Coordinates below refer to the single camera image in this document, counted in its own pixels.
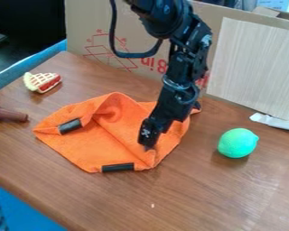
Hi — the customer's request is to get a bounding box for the wooden board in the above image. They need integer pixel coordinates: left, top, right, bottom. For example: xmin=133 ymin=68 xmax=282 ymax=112
xmin=206 ymin=16 xmax=289 ymax=125

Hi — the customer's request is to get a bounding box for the green toy lime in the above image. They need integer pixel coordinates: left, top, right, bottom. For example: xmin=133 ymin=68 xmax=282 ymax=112
xmin=217 ymin=127 xmax=261 ymax=160

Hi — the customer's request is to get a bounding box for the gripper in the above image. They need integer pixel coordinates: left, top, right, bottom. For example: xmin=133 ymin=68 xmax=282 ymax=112
xmin=136 ymin=76 xmax=203 ymax=152

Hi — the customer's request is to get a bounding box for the toy pie slice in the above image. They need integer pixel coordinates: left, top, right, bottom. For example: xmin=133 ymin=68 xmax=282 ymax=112
xmin=23 ymin=71 xmax=64 ymax=95

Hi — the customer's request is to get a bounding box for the cardboard box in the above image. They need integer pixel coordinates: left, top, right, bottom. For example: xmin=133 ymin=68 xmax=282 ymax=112
xmin=63 ymin=0 xmax=289 ymax=88

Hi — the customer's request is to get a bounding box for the orange cloth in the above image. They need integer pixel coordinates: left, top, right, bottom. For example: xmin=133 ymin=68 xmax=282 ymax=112
xmin=32 ymin=91 xmax=203 ymax=174

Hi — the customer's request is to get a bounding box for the black cable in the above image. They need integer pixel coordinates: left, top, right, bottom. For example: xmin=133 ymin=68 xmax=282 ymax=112
xmin=107 ymin=0 xmax=165 ymax=60

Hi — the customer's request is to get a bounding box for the brown toy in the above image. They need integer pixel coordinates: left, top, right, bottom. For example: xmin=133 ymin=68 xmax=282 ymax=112
xmin=0 ymin=98 xmax=31 ymax=125

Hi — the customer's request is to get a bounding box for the white paper scrap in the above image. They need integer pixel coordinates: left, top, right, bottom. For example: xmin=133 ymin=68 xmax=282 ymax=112
xmin=247 ymin=112 xmax=289 ymax=133

